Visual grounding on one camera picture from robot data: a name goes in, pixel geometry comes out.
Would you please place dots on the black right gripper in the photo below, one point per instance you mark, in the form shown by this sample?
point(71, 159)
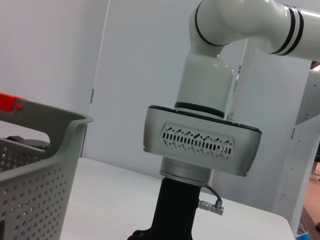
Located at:
point(175, 212)

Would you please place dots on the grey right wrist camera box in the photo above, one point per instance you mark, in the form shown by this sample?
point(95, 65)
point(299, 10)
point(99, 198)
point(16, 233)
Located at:
point(245, 150)

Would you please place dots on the white hinged door panel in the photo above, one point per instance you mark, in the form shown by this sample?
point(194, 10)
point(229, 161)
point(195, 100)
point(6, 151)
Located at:
point(275, 100)

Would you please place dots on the white metal equipment frame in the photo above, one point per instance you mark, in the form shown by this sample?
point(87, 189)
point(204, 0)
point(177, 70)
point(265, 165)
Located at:
point(312, 95)

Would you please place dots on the grey-green perforated storage bin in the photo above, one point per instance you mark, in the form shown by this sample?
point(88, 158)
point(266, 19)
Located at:
point(37, 187)

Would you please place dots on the small blue background item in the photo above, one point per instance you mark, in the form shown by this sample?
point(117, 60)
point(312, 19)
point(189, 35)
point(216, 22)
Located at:
point(303, 237)

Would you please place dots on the silver right gripper fitting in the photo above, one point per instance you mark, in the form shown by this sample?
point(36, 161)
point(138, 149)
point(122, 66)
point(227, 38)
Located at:
point(215, 207)

